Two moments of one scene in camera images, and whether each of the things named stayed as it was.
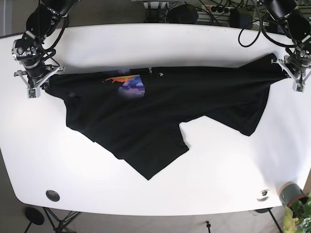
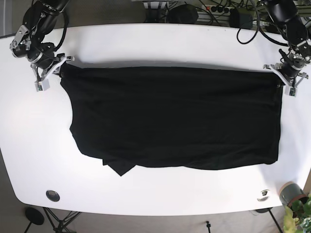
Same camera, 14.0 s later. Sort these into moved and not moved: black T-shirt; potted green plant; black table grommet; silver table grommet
Moved: black T-shirt
Not moved: silver table grommet; potted green plant; black table grommet
